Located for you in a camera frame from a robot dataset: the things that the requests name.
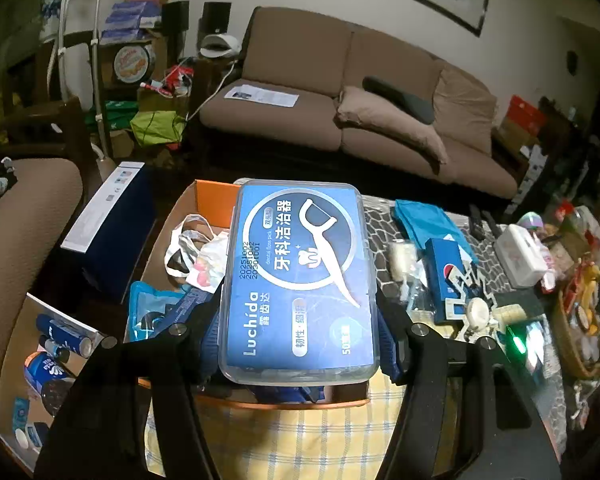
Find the light blue zip pouch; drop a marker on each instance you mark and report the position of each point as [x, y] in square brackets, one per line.
[145, 305]

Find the printed paper sheet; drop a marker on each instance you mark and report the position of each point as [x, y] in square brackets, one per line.
[260, 96]

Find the blue cola box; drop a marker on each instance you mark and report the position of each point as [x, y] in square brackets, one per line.
[442, 270]

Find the teal cloth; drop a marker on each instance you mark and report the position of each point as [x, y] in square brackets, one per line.
[420, 220]

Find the black speaker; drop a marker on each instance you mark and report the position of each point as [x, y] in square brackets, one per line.
[216, 17]
[176, 15]

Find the dark round wall fixture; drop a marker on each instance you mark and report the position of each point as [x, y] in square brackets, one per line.
[572, 61]

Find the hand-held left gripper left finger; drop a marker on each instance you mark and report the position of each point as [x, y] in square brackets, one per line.
[208, 342]

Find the brown sofa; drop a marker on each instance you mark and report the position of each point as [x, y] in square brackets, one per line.
[290, 125]

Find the orange-lined cardboard box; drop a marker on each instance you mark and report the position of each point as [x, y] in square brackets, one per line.
[215, 200]

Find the blue and white carton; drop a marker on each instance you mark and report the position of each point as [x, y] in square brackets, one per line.
[110, 230]

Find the white open box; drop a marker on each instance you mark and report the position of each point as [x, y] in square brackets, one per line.
[20, 360]

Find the round cookie tin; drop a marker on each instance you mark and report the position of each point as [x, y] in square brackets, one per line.
[133, 64]

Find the dark green bag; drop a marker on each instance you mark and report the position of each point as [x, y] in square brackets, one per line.
[112, 116]

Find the blue round can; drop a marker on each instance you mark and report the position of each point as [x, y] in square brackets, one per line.
[47, 372]

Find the brown armchair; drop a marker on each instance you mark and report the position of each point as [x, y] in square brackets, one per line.
[25, 260]

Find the red and white packets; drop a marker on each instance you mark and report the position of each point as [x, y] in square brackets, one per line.
[172, 79]

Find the black long pad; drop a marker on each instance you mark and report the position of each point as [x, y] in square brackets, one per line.
[397, 97]

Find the white printed plastic bag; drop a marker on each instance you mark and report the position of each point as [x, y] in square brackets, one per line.
[207, 260]

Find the black remote control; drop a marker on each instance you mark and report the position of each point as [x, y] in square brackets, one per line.
[482, 222]

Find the white wet wipes pack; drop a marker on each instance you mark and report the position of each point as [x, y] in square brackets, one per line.
[520, 255]

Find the wicker basket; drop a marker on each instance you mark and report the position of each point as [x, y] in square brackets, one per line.
[580, 355]

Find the white dome device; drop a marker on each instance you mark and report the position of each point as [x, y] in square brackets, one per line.
[220, 46]

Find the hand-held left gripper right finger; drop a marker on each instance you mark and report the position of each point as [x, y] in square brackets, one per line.
[389, 347]

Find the red shoe boxes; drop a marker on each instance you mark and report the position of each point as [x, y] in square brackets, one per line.
[526, 115]

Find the white metal stand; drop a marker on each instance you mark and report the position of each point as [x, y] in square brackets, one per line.
[97, 60]

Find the beige back cushion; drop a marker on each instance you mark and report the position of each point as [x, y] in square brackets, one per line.
[467, 95]

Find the dark wooden chair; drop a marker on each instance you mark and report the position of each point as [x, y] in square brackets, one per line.
[50, 130]

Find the bright green bag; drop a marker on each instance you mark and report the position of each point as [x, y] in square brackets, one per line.
[157, 127]

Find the small black bottle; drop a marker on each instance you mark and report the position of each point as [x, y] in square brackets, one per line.
[55, 349]

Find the blue spray can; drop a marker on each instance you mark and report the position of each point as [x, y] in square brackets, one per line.
[65, 335]

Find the beige sofa cushion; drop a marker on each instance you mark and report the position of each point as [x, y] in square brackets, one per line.
[385, 120]

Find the blue dental floss pick box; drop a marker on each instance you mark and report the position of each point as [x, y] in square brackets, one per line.
[300, 270]

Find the white snowflake ornament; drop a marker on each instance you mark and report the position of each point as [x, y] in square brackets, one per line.
[455, 305]

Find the dark blue long carton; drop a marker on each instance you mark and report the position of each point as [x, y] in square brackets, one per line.
[186, 305]

